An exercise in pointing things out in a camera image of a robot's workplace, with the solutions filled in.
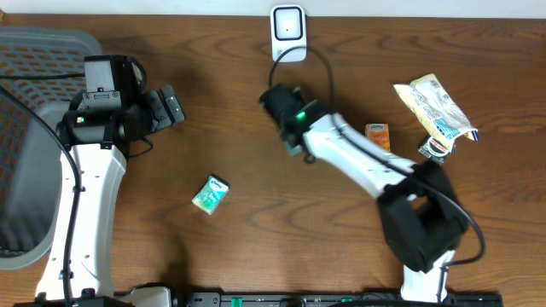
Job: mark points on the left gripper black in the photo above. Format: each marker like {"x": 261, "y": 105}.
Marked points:
{"x": 155, "y": 111}

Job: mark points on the orange tissue packet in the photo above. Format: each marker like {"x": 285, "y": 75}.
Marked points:
{"x": 379, "y": 135}

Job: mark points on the green Kleenex tissue packet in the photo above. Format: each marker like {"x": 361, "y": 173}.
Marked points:
{"x": 211, "y": 195}

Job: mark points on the large yellow snack bag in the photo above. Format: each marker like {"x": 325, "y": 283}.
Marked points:
{"x": 434, "y": 108}

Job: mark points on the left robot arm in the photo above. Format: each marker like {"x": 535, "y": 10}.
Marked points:
{"x": 94, "y": 135}

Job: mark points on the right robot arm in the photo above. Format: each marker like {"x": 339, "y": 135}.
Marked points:
{"x": 421, "y": 220}

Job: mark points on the white barcode scanner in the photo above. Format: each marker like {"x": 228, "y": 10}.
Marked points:
{"x": 288, "y": 30}

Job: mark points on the grey plastic basket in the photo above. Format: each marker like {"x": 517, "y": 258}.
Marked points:
{"x": 41, "y": 68}

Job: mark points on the black mounting rail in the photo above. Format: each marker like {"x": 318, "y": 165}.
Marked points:
{"x": 320, "y": 299}

